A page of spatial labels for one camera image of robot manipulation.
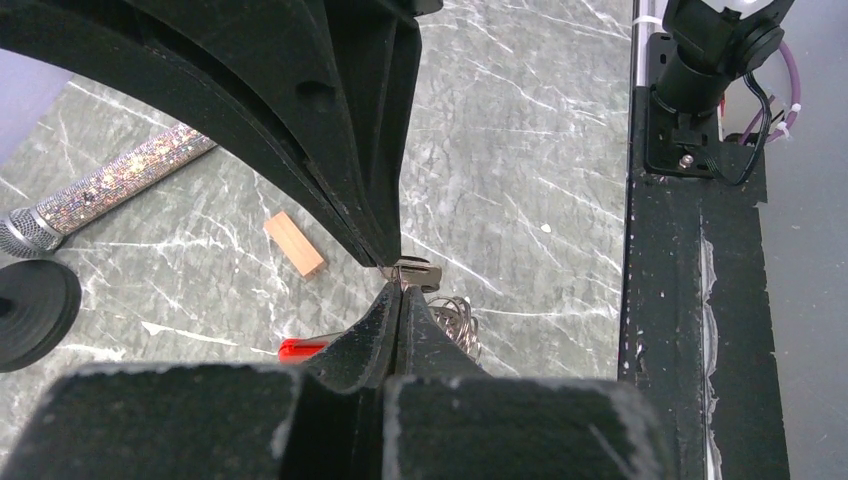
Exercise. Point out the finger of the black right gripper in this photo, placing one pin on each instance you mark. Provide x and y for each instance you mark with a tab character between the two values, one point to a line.
377	48
257	77

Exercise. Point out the small wooden block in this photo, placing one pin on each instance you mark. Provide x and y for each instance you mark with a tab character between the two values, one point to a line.
294	244

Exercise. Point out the black microphone stand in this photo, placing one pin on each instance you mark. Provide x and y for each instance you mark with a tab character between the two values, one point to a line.
40	300

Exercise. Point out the glitter silver microphone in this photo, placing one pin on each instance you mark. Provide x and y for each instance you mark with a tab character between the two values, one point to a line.
39	230

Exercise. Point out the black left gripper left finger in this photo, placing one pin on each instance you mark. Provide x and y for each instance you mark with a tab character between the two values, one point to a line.
362	355

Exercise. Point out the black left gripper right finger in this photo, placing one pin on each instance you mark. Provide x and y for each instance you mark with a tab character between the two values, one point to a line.
423	348

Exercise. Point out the black key tag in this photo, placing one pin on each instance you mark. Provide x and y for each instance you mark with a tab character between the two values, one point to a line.
414	271

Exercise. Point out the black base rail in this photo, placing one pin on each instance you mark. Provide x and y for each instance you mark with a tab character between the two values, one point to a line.
696	331

